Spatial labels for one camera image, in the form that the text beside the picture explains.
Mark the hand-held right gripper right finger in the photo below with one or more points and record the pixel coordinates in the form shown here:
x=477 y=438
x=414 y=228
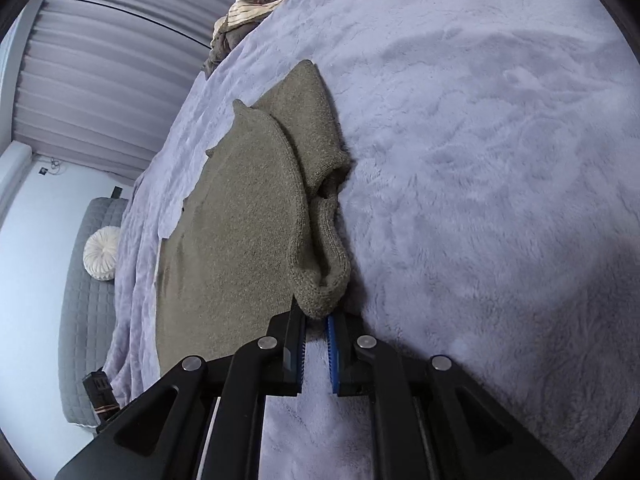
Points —
x=400 y=400

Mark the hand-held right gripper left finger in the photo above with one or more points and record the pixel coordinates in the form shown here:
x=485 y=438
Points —
x=250 y=395

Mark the olive brown knit sweater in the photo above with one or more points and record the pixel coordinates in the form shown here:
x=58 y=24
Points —
x=245 y=230

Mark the grey quilted headboard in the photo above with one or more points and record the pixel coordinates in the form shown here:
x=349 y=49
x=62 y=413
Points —
x=90 y=340

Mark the round white pleated cushion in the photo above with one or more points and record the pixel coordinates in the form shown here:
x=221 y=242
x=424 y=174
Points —
x=102 y=252

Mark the lavender fleece blanket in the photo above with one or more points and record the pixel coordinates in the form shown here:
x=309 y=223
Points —
x=475 y=160

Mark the grey pleated curtain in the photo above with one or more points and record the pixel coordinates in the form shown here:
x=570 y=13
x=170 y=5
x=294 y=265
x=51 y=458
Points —
x=115 y=75

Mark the brown fleece garment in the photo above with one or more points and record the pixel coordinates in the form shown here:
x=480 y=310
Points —
x=220 y=50

